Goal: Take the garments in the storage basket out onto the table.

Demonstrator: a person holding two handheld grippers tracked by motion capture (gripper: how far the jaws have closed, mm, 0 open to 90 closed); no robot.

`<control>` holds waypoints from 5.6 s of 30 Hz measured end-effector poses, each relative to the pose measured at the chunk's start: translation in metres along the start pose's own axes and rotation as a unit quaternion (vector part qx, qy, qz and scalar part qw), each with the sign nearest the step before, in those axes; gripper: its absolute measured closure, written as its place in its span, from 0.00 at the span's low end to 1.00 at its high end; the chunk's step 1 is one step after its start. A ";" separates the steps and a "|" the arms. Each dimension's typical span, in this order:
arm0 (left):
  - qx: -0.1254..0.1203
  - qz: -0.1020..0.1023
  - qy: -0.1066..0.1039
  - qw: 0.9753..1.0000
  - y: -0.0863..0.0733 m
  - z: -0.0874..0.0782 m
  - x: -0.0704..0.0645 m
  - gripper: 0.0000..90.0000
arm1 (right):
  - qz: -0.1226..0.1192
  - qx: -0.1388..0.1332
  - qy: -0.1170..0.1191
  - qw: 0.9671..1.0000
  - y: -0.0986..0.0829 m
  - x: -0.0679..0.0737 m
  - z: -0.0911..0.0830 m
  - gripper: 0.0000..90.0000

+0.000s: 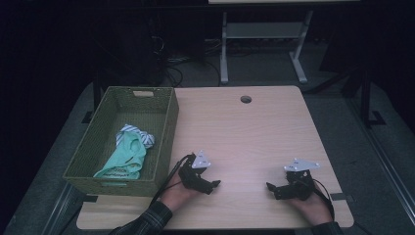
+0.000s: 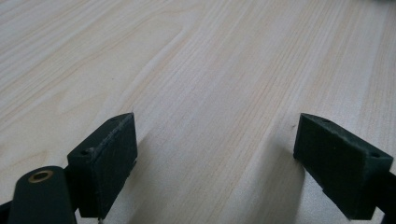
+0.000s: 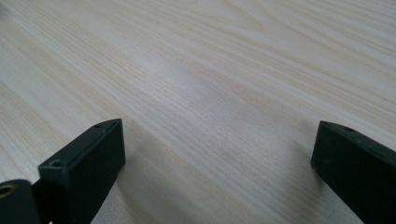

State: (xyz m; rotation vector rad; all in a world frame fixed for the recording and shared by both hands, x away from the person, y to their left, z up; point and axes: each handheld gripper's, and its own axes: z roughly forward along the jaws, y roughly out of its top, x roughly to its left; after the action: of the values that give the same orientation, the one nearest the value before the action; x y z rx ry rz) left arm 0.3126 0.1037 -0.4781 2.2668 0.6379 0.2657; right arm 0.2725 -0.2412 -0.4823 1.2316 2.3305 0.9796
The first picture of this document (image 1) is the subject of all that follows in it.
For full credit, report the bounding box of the grey metal stand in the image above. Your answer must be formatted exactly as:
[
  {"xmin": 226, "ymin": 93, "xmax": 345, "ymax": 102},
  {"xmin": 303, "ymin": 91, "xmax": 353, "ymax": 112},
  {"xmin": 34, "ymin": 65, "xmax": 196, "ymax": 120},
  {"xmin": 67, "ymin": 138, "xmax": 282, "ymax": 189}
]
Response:
[{"xmin": 219, "ymin": 9, "xmax": 314, "ymax": 85}]

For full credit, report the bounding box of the mint green baby garment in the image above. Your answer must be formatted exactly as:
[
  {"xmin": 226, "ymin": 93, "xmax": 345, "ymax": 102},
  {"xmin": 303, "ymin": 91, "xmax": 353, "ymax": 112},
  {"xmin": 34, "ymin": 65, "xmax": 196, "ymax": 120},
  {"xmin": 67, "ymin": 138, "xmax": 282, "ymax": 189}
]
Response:
[{"xmin": 93, "ymin": 123, "xmax": 157, "ymax": 181}]

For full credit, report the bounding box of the person's right hand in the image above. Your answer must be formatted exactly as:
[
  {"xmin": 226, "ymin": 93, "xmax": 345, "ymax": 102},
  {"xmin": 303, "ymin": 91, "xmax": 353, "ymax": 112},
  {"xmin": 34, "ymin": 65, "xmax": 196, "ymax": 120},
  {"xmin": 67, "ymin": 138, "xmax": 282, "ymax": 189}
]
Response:
[{"xmin": 288, "ymin": 186, "xmax": 334, "ymax": 227}]

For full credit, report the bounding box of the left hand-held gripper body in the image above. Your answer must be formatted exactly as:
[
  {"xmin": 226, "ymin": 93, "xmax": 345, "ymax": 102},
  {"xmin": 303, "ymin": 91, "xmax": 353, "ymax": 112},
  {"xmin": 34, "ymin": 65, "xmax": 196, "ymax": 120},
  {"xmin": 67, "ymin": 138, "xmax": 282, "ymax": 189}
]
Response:
[{"xmin": 177, "ymin": 150, "xmax": 211, "ymax": 194}]

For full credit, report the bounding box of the grey tape strip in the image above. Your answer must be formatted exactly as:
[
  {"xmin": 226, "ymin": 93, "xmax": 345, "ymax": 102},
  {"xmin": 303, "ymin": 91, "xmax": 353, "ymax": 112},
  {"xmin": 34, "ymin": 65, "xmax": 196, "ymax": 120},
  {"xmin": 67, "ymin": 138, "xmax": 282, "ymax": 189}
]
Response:
[{"xmin": 329, "ymin": 192, "xmax": 355, "ymax": 202}]

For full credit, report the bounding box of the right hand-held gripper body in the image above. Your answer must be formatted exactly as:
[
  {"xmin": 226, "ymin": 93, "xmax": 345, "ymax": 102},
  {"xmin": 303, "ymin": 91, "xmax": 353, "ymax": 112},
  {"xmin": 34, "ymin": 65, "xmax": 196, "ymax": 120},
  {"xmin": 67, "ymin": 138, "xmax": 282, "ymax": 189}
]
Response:
[{"xmin": 283, "ymin": 158, "xmax": 321, "ymax": 202}]

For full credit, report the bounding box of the green woven basket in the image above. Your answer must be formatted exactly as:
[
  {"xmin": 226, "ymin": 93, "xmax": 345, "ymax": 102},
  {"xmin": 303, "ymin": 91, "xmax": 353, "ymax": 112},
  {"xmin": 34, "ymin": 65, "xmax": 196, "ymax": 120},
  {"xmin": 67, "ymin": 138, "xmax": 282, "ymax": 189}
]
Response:
[{"xmin": 62, "ymin": 85, "xmax": 180, "ymax": 198}]

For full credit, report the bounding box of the aluminium floor rail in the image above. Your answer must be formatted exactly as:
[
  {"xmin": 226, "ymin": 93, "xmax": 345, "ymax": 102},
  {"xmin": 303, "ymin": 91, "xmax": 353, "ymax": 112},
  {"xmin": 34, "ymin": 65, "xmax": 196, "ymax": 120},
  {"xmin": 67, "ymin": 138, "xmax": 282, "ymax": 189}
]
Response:
[
  {"xmin": 345, "ymin": 97, "xmax": 415, "ymax": 227},
  {"xmin": 40, "ymin": 181, "xmax": 83, "ymax": 235}
]

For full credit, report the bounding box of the tangle of floor cables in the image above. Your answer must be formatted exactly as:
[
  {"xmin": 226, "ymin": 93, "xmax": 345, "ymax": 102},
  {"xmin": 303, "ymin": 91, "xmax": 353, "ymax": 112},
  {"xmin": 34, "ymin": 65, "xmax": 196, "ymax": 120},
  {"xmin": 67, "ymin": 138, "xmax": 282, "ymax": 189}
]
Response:
[{"xmin": 148, "ymin": 34, "xmax": 223, "ymax": 88}]

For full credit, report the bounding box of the left hand-held gripper black cable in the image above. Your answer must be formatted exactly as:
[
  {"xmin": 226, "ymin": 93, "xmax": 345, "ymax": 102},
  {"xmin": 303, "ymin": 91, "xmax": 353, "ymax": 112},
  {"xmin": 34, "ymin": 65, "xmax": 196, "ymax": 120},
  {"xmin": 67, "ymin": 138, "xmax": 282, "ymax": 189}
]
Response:
[{"xmin": 149, "ymin": 153, "xmax": 194, "ymax": 206}]

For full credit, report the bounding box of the black metal stand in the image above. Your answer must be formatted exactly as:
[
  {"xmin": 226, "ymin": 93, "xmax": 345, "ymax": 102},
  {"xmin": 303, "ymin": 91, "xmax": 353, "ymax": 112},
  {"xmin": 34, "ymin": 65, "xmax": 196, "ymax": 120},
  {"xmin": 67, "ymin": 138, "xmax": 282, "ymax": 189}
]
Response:
[
  {"xmin": 80, "ymin": 73, "xmax": 103, "ymax": 124},
  {"xmin": 359, "ymin": 69, "xmax": 388, "ymax": 129}
]

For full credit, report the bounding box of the person's left hand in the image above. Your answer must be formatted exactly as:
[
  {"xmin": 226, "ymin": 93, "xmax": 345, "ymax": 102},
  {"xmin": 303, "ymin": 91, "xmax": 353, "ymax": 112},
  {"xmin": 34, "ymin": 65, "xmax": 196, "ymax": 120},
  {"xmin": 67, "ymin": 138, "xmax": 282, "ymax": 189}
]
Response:
[{"xmin": 159, "ymin": 172, "xmax": 201, "ymax": 212}]

